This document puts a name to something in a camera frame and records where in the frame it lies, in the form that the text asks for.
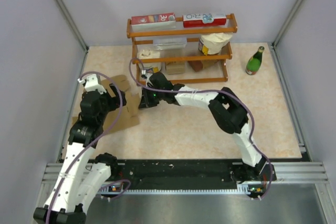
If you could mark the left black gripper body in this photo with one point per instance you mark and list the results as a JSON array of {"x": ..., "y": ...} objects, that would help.
[{"x": 108, "y": 103}]

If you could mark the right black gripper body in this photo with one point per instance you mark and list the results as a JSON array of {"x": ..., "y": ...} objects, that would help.
[{"x": 160, "y": 95}]

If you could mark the brown cardboard box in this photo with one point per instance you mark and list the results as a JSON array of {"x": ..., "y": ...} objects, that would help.
[{"x": 119, "y": 118}]

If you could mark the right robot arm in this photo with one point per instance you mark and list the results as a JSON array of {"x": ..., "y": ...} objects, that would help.
[{"x": 229, "y": 113}]

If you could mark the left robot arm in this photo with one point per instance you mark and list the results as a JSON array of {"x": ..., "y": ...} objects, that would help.
[{"x": 72, "y": 193}]

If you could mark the red foil wrap box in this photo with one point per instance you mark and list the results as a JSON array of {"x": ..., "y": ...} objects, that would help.
[{"x": 162, "y": 21}]

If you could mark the red white wrap box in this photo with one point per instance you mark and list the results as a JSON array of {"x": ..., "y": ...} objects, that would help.
[{"x": 204, "y": 20}]

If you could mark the tan block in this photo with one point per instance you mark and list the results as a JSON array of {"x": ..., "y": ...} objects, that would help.
[{"x": 177, "y": 67}]

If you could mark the small white flour bag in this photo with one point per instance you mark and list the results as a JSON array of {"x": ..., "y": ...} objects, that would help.
[{"x": 151, "y": 67}]

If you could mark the wooden three-tier shelf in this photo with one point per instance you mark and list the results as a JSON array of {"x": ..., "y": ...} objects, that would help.
[{"x": 191, "y": 52}]

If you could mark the clear plastic container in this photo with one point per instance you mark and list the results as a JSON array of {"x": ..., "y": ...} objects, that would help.
[{"x": 170, "y": 43}]

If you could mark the brown bread loaf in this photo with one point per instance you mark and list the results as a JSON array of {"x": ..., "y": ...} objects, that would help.
[{"x": 200, "y": 65}]

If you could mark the large white flour bag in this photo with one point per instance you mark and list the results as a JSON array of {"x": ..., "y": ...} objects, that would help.
[{"x": 211, "y": 44}]

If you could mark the green glass bottle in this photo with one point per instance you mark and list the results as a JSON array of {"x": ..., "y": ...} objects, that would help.
[{"x": 254, "y": 63}]

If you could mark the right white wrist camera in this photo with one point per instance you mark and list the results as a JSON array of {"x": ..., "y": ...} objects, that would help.
[{"x": 146, "y": 73}]

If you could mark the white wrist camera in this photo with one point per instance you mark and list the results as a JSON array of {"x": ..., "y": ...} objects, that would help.
[
  {"x": 146, "y": 73},
  {"x": 92, "y": 83}
]

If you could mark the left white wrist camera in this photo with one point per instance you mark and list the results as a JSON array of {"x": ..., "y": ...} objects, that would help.
[{"x": 92, "y": 83}]

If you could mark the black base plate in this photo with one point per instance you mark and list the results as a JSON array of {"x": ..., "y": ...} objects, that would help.
[{"x": 191, "y": 171}]

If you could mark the aluminium frame rail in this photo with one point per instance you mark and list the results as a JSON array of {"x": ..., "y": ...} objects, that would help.
[{"x": 71, "y": 24}]

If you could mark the grey cable duct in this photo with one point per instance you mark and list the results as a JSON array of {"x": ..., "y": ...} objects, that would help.
[{"x": 174, "y": 188}]

